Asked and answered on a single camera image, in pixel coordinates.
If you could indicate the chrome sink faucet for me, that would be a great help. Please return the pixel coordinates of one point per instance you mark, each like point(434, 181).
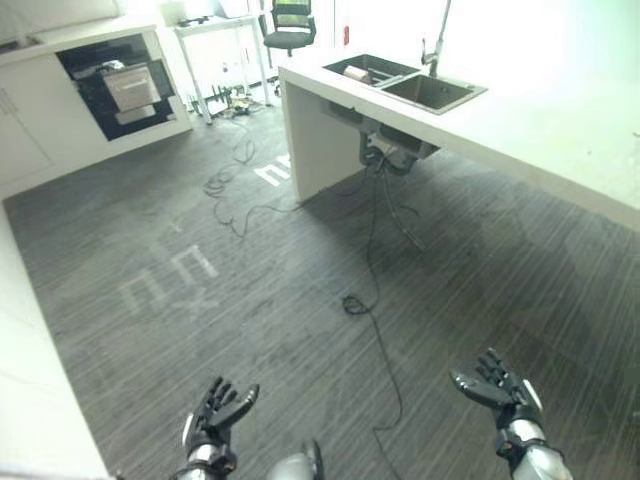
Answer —
point(436, 42)

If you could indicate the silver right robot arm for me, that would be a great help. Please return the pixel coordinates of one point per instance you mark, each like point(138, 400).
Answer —
point(532, 452)

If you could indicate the white kitchen cabinet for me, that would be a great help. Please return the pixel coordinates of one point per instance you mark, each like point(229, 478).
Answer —
point(65, 100)

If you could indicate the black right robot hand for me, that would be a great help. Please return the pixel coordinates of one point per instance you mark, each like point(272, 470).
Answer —
point(492, 390)

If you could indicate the white desk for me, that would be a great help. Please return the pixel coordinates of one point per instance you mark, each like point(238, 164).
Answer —
point(222, 55)

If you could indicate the pink cup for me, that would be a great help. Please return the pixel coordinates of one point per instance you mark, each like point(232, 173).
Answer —
point(358, 74)

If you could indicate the clutter under desk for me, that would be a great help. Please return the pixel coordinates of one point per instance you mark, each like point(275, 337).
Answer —
point(232, 100)

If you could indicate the stainless steel double sink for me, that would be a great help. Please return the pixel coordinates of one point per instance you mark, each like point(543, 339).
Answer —
point(405, 81)

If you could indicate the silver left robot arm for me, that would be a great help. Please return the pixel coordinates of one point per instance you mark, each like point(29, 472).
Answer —
point(209, 460)

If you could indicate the sink drain plumbing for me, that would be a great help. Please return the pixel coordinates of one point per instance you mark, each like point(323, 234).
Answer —
point(387, 145)

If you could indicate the built-in steel dishwasher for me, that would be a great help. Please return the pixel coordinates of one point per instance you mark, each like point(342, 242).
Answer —
point(127, 90)

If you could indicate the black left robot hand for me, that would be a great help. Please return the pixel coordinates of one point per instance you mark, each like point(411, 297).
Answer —
point(216, 417)

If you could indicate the black mesh office chair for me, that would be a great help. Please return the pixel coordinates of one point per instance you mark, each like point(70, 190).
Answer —
point(291, 27)

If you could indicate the white kitchen island counter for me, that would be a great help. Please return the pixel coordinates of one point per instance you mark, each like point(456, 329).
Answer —
point(500, 115)

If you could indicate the silver robot leg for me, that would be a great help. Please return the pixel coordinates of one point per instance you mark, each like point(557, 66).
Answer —
point(296, 462)

